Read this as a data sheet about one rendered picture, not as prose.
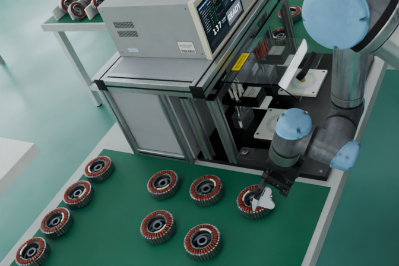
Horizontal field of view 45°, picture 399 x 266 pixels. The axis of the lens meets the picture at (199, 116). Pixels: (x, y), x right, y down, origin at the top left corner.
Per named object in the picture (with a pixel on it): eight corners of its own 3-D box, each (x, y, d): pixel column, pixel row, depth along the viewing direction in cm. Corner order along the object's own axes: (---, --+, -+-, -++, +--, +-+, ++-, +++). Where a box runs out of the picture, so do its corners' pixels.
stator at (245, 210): (280, 197, 151) (278, 189, 149) (262, 224, 145) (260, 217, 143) (250, 187, 158) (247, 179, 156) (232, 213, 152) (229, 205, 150)
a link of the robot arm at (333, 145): (368, 126, 112) (323, 108, 114) (357, 161, 105) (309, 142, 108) (357, 146, 118) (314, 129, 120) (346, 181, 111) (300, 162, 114)
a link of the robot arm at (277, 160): (265, 149, 117) (280, 126, 122) (262, 160, 121) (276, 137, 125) (294, 164, 115) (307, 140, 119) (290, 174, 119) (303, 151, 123)
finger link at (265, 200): (266, 223, 130) (279, 195, 127) (246, 212, 132) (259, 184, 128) (269, 218, 133) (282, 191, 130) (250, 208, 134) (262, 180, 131)
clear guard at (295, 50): (323, 53, 157) (321, 38, 153) (300, 101, 143) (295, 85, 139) (235, 51, 174) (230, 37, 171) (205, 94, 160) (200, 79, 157)
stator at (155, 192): (149, 182, 174) (145, 175, 172) (178, 171, 174) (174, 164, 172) (151, 204, 165) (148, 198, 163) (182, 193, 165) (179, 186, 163)
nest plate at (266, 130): (308, 113, 173) (307, 111, 172) (294, 143, 164) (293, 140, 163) (269, 110, 181) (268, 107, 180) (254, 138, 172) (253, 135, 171)
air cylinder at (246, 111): (255, 116, 181) (251, 104, 178) (247, 129, 177) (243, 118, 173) (243, 114, 184) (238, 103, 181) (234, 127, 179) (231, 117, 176)
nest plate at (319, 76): (328, 72, 188) (327, 69, 187) (316, 97, 179) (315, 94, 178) (291, 70, 196) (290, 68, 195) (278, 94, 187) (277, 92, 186)
